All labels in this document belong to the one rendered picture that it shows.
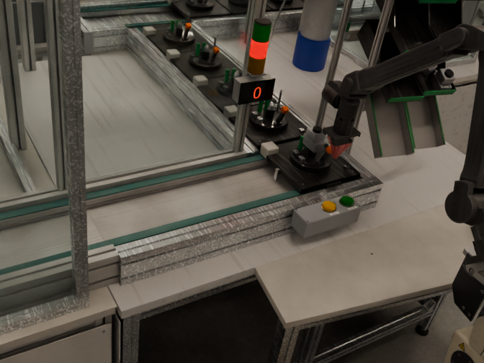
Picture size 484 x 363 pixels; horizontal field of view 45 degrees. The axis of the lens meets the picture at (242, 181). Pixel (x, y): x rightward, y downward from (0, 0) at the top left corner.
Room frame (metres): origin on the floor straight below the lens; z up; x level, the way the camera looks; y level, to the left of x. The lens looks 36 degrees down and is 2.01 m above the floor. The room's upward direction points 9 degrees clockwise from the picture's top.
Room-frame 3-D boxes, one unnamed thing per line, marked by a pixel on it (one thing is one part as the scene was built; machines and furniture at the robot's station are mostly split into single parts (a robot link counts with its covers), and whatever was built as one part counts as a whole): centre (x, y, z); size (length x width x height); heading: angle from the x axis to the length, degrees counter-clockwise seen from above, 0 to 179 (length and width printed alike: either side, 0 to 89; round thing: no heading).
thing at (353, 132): (1.53, -0.27, 1.17); 0.10 x 0.07 x 0.07; 127
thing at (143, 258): (1.33, -0.08, 0.91); 0.89 x 0.06 x 0.11; 126
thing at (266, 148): (1.64, -0.07, 0.97); 0.05 x 0.05 x 0.04; 36
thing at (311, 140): (1.62, -0.20, 1.06); 0.08 x 0.04 x 0.07; 36
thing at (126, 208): (1.46, 0.05, 0.91); 0.84 x 0.28 x 0.10; 126
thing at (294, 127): (1.82, -0.06, 1.01); 0.24 x 0.24 x 0.13; 36
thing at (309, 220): (1.39, -0.27, 0.93); 0.21 x 0.07 x 0.06; 126
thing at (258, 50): (1.60, 0.01, 1.33); 0.05 x 0.05 x 0.05
